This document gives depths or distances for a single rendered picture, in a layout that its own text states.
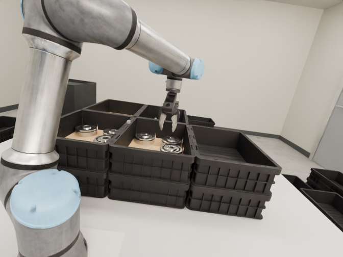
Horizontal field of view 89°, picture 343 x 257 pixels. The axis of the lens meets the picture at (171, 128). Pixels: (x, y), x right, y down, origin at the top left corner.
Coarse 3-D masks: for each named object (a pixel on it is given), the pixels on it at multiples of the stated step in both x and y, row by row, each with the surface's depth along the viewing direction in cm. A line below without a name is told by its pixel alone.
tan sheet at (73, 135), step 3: (99, 132) 93; (102, 132) 94; (69, 135) 85; (72, 135) 85; (75, 135) 86; (96, 135) 89; (99, 135) 90; (72, 138) 82; (75, 138) 82; (78, 138) 83; (81, 138) 83; (84, 138) 84; (87, 138) 84; (90, 138) 85; (93, 138) 85
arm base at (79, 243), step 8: (80, 232) 44; (80, 240) 42; (64, 248) 37; (72, 248) 39; (80, 248) 42; (24, 256) 34; (48, 256) 35; (56, 256) 36; (64, 256) 38; (72, 256) 39; (80, 256) 41
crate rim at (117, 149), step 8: (152, 120) 94; (120, 136) 67; (112, 144) 59; (192, 144) 69; (120, 152) 58; (128, 152) 58; (136, 152) 58; (144, 152) 58; (152, 152) 58; (160, 152) 58; (168, 152) 59; (192, 152) 61; (168, 160) 59; (176, 160) 58; (184, 160) 58; (192, 160) 59
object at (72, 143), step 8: (72, 112) 87; (96, 112) 94; (104, 112) 95; (120, 128) 74; (112, 136) 65; (56, 144) 58; (64, 144) 58; (72, 144) 58; (80, 144) 58; (88, 144) 58; (96, 144) 58; (104, 144) 58
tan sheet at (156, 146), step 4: (132, 140) 89; (156, 140) 94; (160, 140) 94; (132, 144) 85; (136, 144) 85; (152, 144) 88; (156, 144) 88; (160, 144) 89; (144, 148) 82; (148, 148) 83; (152, 148) 83; (156, 148) 84
